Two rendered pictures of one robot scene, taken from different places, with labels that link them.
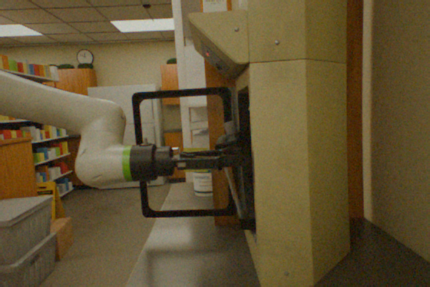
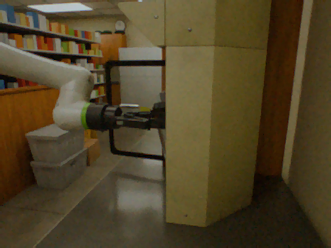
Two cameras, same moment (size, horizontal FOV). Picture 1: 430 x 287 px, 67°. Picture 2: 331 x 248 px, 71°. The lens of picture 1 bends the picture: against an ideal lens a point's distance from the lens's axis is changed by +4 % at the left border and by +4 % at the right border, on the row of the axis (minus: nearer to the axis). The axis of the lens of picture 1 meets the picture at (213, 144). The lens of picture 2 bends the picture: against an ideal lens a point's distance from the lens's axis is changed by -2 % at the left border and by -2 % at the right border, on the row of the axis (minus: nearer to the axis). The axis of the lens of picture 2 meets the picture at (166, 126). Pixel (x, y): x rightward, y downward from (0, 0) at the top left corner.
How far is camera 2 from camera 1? 0.22 m
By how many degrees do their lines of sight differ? 14
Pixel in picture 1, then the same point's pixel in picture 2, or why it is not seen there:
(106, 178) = (70, 125)
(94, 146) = (63, 102)
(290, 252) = (190, 201)
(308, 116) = (213, 95)
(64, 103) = (46, 69)
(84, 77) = (117, 40)
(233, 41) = (152, 27)
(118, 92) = (140, 52)
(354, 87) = (287, 68)
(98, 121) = (70, 83)
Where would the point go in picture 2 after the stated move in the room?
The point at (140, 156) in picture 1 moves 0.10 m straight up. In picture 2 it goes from (93, 112) to (90, 80)
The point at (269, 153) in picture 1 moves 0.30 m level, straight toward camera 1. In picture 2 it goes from (178, 123) to (103, 173)
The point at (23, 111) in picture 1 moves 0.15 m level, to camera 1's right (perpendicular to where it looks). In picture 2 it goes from (19, 74) to (60, 74)
